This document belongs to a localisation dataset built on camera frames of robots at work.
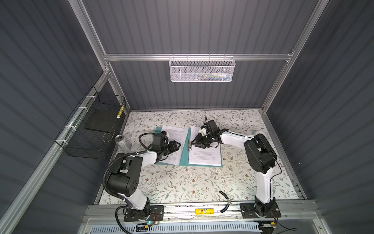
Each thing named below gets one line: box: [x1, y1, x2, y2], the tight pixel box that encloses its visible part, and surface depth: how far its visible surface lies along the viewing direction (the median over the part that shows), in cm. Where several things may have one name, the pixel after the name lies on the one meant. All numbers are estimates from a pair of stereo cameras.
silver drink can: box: [114, 134, 132, 154], surface depth 89 cm
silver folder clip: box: [187, 139, 192, 152], surface depth 101 cm
